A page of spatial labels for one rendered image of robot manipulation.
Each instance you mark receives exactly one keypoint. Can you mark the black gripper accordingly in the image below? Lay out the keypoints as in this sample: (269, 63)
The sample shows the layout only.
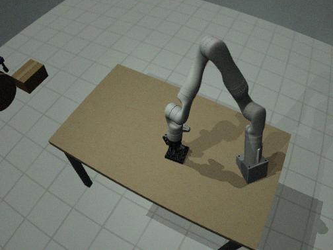
(175, 144)

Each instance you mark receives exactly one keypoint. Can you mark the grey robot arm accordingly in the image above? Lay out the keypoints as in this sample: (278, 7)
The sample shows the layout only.
(215, 50)

